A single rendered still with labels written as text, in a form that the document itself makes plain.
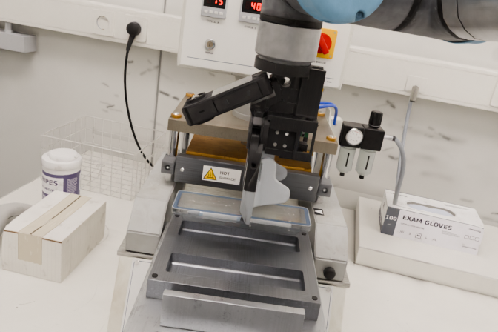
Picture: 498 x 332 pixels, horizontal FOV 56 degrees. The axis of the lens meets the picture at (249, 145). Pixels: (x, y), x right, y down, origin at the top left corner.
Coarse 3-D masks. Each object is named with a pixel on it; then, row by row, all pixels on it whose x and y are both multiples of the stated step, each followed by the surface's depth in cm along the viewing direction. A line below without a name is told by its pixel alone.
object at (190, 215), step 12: (192, 216) 62; (204, 216) 61; (216, 216) 61; (228, 216) 61; (240, 216) 61; (252, 228) 63; (264, 228) 63; (276, 228) 63; (288, 228) 62; (300, 228) 62
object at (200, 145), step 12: (192, 144) 79; (204, 144) 80; (216, 144) 81; (228, 144) 82; (240, 144) 82; (204, 156) 76; (216, 156) 75; (228, 156) 76; (240, 156) 76; (276, 156) 79; (288, 168) 76; (300, 168) 76
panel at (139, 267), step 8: (136, 264) 69; (144, 264) 69; (136, 272) 69; (144, 272) 69; (128, 280) 68; (136, 280) 68; (128, 288) 68; (136, 288) 68; (320, 288) 69; (328, 288) 69; (128, 296) 68; (136, 296) 68; (320, 296) 69; (328, 296) 69; (128, 304) 68; (328, 304) 69; (128, 312) 68; (328, 312) 69; (328, 320) 69; (328, 328) 69
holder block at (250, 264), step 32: (192, 224) 67; (160, 256) 58; (192, 256) 59; (224, 256) 60; (256, 256) 61; (288, 256) 62; (160, 288) 53; (192, 288) 53; (224, 288) 54; (256, 288) 54; (288, 288) 58
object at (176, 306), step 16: (160, 240) 66; (144, 288) 55; (144, 304) 53; (160, 304) 53; (176, 304) 49; (192, 304) 49; (208, 304) 49; (224, 304) 49; (240, 304) 49; (256, 304) 49; (128, 320) 50; (144, 320) 50; (160, 320) 50; (176, 320) 50; (192, 320) 50; (208, 320) 50; (224, 320) 49; (240, 320) 49; (256, 320) 49; (272, 320) 49; (288, 320) 49; (304, 320) 54; (320, 320) 55
